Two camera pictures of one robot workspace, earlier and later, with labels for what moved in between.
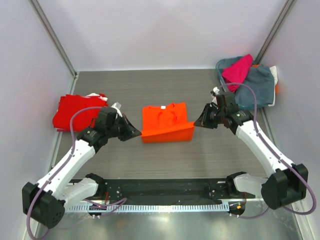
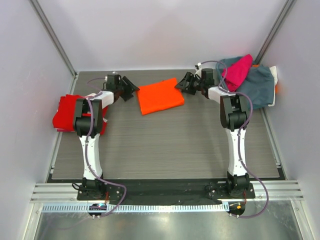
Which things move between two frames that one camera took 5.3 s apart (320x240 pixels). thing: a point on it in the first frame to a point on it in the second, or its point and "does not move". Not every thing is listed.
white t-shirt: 273,70 does not move
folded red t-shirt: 83,120 does not move
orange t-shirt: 166,123 to 159,95
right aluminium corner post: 287,9 does not move
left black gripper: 133,131 to 129,86
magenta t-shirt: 237,73 does not move
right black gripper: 210,116 to 190,83
